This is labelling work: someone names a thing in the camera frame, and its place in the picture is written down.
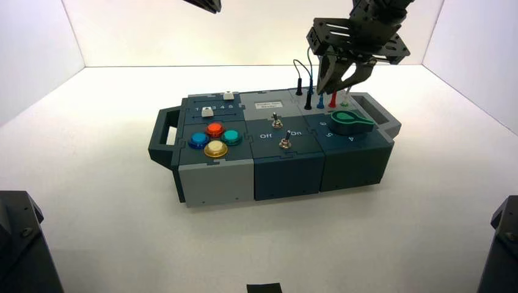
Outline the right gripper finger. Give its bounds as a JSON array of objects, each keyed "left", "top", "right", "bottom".
[
  {"left": 341, "top": 62, "right": 376, "bottom": 92},
  {"left": 316, "top": 54, "right": 348, "bottom": 96}
]

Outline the dark teal grey task box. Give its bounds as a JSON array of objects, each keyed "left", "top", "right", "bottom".
[{"left": 148, "top": 88, "right": 402, "bottom": 209}]

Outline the green rotary knob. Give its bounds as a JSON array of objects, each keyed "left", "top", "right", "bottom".
[{"left": 330, "top": 110, "right": 376, "bottom": 136}]

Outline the blue push button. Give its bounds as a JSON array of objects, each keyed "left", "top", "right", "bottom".
[{"left": 188, "top": 132, "right": 210, "bottom": 150}]

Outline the black jumper wire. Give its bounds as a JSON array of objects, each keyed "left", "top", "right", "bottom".
[{"left": 293, "top": 59, "right": 315, "bottom": 110}]

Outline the black tape piece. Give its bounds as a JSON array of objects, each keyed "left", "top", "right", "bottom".
[{"left": 247, "top": 283, "right": 283, "bottom": 293}]

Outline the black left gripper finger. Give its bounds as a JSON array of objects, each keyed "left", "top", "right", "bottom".
[{"left": 182, "top": 0, "right": 222, "bottom": 14}]

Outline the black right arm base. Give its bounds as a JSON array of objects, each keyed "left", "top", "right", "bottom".
[{"left": 477, "top": 195, "right": 518, "bottom": 293}]

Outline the blue jumper wire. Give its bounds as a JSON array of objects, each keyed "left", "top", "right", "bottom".
[{"left": 306, "top": 46, "right": 326, "bottom": 109}]

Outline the teal push button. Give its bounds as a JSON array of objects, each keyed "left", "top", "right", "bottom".
[{"left": 220, "top": 129, "right": 243, "bottom": 147}]

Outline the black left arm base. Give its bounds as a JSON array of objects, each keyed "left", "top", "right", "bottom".
[{"left": 0, "top": 190, "right": 65, "bottom": 293}]

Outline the yellow push button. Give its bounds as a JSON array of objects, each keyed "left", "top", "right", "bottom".
[{"left": 203, "top": 140, "right": 228, "bottom": 159}]

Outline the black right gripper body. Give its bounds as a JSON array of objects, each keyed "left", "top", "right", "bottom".
[{"left": 306, "top": 16, "right": 410, "bottom": 65}]

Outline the red push button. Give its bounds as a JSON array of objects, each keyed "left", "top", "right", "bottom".
[{"left": 205, "top": 121, "right": 225, "bottom": 139}]

